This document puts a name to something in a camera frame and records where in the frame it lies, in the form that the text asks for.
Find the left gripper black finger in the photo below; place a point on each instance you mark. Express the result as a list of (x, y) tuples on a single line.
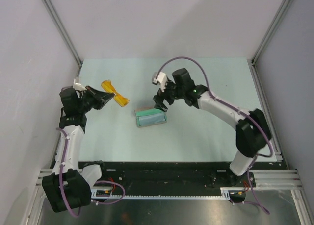
[(102, 98), (92, 90)]

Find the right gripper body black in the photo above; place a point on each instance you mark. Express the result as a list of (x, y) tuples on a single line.
[(171, 93)]

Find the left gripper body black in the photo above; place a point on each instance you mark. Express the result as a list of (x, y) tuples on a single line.
[(88, 102)]

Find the light blue cleaning cloth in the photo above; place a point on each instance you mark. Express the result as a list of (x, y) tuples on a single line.
[(151, 119)]

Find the yellow sunglasses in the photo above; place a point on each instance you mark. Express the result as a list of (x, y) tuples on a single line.
[(119, 99)]

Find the grey glasses case green lining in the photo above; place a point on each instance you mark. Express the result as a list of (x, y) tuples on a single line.
[(148, 111)]

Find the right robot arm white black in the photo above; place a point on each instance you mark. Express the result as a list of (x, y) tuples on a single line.
[(251, 128)]

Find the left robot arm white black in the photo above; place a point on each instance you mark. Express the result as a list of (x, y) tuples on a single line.
[(68, 187)]

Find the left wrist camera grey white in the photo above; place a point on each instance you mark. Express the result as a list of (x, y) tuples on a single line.
[(78, 83)]

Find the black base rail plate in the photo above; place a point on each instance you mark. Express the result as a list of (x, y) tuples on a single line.
[(168, 179)]

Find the white slotted cable duct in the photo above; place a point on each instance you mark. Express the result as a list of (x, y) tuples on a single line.
[(102, 193)]

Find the right aluminium side rail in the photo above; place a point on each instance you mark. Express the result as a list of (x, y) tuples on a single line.
[(266, 109)]

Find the left aluminium frame post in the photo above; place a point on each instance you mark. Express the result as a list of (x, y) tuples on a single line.
[(62, 30)]

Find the aluminium frame post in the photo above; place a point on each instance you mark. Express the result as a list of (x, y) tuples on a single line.
[(62, 30), (279, 16)]

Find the aluminium frame crossbar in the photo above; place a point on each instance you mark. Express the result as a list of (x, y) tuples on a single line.
[(269, 179)]

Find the right aluminium frame post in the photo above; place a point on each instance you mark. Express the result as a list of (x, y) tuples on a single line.
[(279, 16)]

